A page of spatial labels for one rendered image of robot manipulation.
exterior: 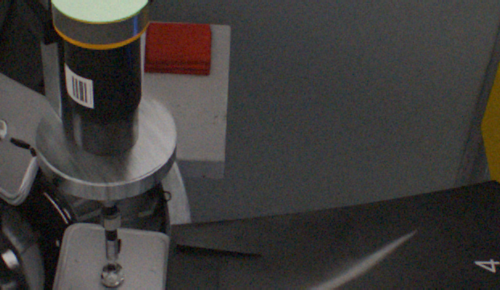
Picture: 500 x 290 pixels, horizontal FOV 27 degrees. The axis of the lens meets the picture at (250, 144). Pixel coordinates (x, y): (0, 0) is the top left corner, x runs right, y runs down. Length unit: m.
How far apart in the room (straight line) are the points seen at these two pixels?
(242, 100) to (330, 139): 0.14
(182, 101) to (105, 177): 0.71
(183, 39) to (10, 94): 0.66
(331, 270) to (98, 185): 0.18
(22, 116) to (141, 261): 0.11
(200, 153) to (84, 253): 0.54
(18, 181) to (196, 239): 0.11
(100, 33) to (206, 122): 0.74
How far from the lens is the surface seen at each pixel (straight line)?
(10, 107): 0.62
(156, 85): 1.24
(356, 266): 0.64
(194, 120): 1.19
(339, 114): 1.48
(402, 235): 0.66
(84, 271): 0.62
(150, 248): 0.64
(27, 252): 0.58
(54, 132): 0.53
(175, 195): 0.79
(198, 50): 1.26
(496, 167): 0.98
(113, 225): 0.57
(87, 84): 0.49
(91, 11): 0.45
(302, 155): 1.53
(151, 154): 0.52
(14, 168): 0.60
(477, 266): 0.66
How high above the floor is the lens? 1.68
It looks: 44 degrees down
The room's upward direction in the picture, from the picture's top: 5 degrees clockwise
